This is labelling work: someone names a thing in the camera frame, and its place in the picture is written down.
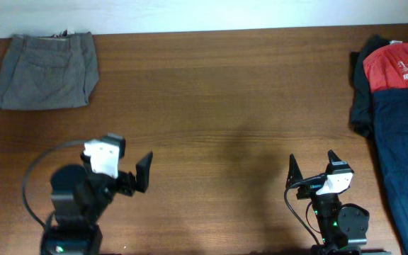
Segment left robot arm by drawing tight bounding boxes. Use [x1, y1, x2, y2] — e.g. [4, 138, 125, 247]
[40, 134, 153, 255]

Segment navy blue garment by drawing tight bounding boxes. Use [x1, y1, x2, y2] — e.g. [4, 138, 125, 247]
[373, 89, 408, 254]

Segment black garment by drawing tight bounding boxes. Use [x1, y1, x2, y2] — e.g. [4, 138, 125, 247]
[349, 35, 390, 139]

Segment grey shorts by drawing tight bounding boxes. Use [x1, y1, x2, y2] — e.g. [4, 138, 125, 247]
[0, 32, 99, 111]

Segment red garment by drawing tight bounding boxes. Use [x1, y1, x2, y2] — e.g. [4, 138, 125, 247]
[363, 42, 408, 93]

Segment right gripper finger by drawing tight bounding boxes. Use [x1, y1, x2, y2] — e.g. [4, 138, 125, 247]
[285, 154, 303, 188]
[327, 149, 342, 164]

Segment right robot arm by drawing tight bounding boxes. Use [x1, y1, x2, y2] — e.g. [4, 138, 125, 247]
[284, 150, 370, 254]

